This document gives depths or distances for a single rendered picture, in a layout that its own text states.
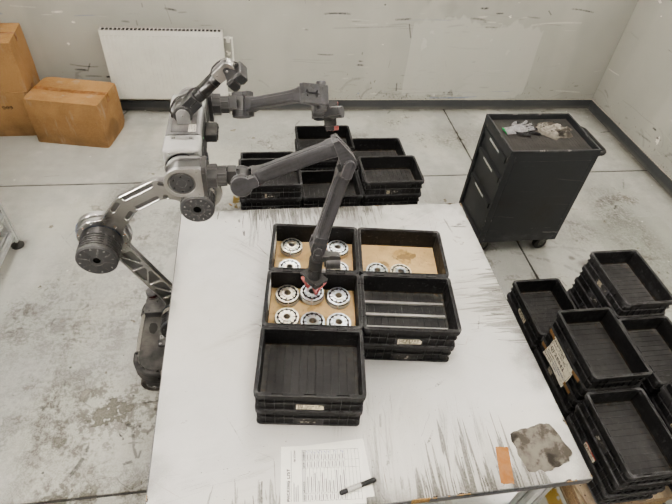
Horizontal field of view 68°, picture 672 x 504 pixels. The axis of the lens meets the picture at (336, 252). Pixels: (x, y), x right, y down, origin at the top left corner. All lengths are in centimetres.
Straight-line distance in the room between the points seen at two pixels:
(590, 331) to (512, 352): 67
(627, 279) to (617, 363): 65
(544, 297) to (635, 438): 95
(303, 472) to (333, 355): 44
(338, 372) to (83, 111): 334
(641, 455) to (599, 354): 48
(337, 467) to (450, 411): 51
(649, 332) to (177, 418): 251
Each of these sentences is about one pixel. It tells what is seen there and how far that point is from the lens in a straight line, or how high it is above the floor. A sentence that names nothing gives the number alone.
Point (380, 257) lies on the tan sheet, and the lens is 241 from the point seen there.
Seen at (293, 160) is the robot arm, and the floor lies 152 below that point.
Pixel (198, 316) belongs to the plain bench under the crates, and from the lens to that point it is 234.
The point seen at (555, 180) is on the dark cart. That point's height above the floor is 67.
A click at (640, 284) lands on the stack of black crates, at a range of 337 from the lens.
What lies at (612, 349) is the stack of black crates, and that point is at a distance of 294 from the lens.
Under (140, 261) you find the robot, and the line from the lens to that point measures 264.
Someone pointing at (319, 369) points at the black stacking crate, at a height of 83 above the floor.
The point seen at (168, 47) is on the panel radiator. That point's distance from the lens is 483.
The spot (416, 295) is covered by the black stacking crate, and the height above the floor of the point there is 83.
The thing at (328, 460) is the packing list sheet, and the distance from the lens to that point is 197.
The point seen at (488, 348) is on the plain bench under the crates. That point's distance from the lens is 237.
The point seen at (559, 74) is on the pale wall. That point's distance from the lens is 587.
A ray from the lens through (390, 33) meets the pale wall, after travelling 500.
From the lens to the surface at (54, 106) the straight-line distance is 476.
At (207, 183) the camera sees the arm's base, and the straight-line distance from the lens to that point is 179.
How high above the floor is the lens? 252
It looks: 45 degrees down
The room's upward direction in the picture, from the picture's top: 6 degrees clockwise
